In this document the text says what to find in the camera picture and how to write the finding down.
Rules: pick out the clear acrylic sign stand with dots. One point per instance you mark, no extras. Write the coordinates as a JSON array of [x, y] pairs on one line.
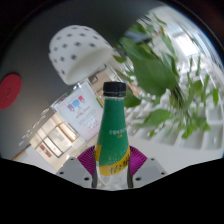
[[80, 111]]

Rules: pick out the flat round red coaster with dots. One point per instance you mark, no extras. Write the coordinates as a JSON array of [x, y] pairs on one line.
[[9, 90]]

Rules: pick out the green-labelled clear drink bottle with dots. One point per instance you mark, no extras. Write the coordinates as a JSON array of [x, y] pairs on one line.
[[112, 133]]

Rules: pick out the white black-dotted mug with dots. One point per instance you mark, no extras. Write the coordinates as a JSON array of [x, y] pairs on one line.
[[80, 50]]

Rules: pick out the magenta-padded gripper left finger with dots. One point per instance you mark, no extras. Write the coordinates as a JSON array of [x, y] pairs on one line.
[[75, 170]]

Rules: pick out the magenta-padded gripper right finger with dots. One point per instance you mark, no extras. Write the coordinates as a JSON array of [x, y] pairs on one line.
[[146, 170]]

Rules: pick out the green leafy potted plant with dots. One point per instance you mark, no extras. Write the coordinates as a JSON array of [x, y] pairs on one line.
[[150, 70]]

